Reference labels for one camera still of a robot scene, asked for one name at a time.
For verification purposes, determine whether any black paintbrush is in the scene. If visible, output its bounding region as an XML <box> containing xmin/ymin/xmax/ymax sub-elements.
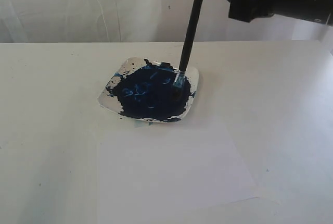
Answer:
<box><xmin>172</xmin><ymin>0</ymin><xmax>203</xmax><ymax>101</ymax></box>

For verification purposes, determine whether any white square paint plate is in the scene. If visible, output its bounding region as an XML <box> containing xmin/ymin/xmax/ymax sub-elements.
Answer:
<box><xmin>98</xmin><ymin>57</ymin><xmax>199</xmax><ymax>122</ymax></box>

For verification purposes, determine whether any white paper sheet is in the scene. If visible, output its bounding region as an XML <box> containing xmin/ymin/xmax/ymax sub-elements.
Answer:
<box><xmin>97</xmin><ymin>116</ymin><xmax>255</xmax><ymax>223</ymax></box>

